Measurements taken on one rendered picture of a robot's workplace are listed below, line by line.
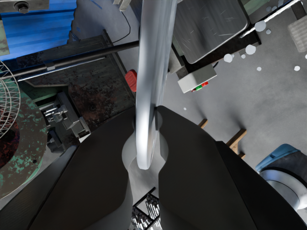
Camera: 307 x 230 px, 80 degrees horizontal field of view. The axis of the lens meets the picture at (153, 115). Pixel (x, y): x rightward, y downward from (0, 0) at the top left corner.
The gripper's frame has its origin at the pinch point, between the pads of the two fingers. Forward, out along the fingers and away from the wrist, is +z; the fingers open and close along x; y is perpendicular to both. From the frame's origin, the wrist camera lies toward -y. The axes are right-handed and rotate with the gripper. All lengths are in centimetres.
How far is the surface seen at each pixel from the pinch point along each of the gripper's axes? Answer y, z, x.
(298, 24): 5, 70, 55
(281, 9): 0, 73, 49
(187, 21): -1.8, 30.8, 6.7
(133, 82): 17, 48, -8
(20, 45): 34, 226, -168
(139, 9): -4, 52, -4
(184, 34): 0.6, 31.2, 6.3
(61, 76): 49, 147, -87
